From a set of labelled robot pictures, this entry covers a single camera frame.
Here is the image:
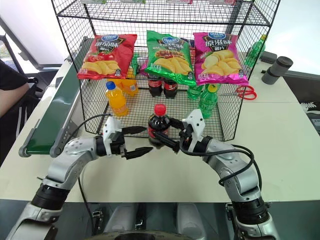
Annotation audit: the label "black wire rack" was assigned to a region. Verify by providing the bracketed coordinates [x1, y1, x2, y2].
[51, 0, 281, 142]

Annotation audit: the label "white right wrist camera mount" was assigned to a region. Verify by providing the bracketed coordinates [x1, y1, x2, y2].
[181, 108, 207, 153]

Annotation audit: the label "green conveyor belt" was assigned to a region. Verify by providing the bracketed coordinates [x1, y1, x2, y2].
[18, 35, 89, 159]

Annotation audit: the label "red snack packet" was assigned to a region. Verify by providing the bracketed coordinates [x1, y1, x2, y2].
[165, 0, 194, 6]
[208, 0, 238, 6]

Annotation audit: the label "grey box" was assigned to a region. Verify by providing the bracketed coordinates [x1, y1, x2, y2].
[259, 50, 278, 64]

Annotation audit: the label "magenta potato chips bag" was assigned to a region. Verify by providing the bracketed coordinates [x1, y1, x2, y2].
[192, 31, 250, 87]

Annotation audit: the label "grey rounded robot body shell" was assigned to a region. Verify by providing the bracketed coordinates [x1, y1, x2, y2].
[89, 201, 209, 240]

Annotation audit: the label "orange soda bottle blue cap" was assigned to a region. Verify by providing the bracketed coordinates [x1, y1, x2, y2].
[104, 80, 130, 118]

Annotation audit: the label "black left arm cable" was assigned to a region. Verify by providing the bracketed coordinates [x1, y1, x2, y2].
[67, 113, 113, 236]

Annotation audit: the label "cola bottle with red cap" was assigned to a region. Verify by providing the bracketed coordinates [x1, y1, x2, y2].
[147, 103, 172, 151]

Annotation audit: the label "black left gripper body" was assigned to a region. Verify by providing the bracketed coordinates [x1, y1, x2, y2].
[109, 132, 128, 158]

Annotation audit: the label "green soda bottle yellow label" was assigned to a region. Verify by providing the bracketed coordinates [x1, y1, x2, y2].
[198, 83, 221, 120]

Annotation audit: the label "dark grey cylinder flask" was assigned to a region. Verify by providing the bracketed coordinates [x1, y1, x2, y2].
[261, 56, 294, 85]

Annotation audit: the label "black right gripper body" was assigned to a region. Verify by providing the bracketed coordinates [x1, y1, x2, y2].
[177, 124, 195, 153]

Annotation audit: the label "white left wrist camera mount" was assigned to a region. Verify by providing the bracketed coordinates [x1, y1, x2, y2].
[101, 116, 124, 156]

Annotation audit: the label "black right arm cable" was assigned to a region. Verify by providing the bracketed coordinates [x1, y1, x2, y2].
[179, 143, 264, 193]

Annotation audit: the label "person black clothing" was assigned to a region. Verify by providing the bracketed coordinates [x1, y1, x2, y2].
[0, 59, 43, 148]

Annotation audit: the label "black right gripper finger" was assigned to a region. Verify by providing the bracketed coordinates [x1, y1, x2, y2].
[153, 131, 181, 154]
[168, 117, 187, 133]

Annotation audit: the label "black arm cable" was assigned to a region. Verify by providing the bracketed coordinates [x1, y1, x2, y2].
[67, 113, 113, 236]
[179, 143, 264, 193]

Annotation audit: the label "red handled scissors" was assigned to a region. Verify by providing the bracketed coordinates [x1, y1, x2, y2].
[235, 85, 259, 102]

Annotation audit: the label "red potato chips bag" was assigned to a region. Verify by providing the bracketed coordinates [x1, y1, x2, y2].
[76, 33, 138, 81]

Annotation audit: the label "green potato chips bag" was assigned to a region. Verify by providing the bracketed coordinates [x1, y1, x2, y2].
[143, 30, 197, 87]

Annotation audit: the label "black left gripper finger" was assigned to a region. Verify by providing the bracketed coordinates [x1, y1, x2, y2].
[121, 125, 148, 137]
[123, 146, 154, 161]

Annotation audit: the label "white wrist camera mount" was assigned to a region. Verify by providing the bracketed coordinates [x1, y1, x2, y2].
[101, 116, 124, 156]
[181, 108, 207, 153]

